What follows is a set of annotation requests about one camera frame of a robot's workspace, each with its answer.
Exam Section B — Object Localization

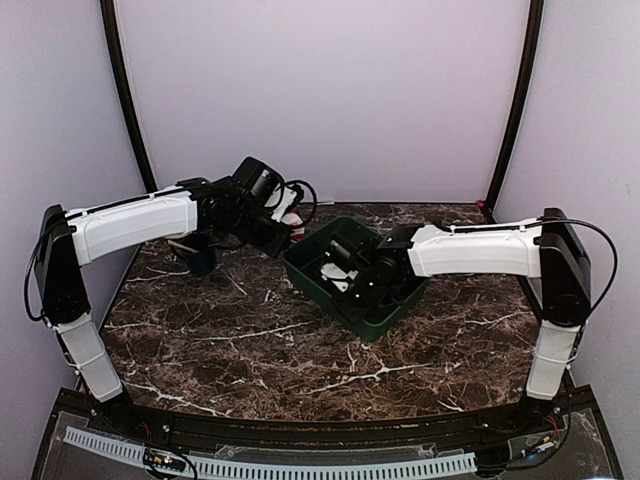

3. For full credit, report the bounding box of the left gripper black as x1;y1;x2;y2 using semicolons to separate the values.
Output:
230;204;293;259

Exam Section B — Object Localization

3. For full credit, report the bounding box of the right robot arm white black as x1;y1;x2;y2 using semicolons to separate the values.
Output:
319;208;592;434

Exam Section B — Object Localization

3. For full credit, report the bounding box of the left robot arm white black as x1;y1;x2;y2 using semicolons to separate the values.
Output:
25;176;304;436

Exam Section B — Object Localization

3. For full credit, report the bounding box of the green compartment tray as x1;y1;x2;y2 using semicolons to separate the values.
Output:
283;217;427;342

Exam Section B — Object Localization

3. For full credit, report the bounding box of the dark blue cup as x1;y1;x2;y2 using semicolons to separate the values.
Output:
179;233;217;276

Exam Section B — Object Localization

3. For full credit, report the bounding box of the wooden stick in cup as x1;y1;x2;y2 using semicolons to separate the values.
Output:
167;239;198;254

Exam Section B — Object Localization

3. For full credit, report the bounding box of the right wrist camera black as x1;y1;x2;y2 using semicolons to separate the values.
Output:
325;234;371;270

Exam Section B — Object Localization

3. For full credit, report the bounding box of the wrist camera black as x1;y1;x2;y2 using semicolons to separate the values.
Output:
325;234;371;270
232;157;284;203

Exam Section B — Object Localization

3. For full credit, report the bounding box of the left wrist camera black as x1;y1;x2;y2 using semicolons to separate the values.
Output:
232;157;284;203

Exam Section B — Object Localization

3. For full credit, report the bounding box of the right black frame post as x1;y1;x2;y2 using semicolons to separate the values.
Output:
482;0;545;218

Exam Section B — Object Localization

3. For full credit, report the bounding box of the black frame post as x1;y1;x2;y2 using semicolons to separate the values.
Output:
99;0;158;193
482;0;545;218

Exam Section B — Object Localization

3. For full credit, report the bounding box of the white slotted cable duct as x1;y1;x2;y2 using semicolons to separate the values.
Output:
63;427;477;479

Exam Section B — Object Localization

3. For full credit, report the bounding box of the left black frame post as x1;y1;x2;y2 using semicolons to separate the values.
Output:
99;0;158;193

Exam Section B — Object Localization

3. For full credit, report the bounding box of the black front rail base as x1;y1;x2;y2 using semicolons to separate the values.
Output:
33;387;623;479

